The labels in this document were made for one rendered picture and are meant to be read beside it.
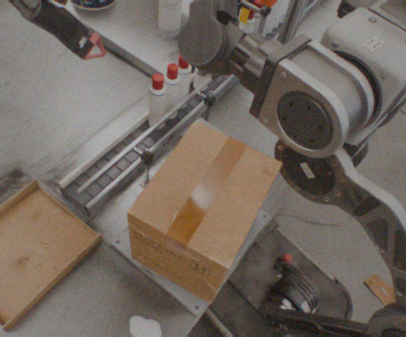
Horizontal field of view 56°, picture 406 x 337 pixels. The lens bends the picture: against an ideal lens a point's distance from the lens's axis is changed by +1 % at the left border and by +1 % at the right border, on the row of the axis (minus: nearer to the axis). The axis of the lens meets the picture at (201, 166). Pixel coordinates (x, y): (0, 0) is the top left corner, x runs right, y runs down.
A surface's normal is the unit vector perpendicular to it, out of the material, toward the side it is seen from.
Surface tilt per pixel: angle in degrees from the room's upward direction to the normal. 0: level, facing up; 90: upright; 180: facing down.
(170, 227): 0
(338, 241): 0
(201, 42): 51
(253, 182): 0
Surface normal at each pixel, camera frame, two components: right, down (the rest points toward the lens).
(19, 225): 0.11, -0.55
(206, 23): -0.48, 0.06
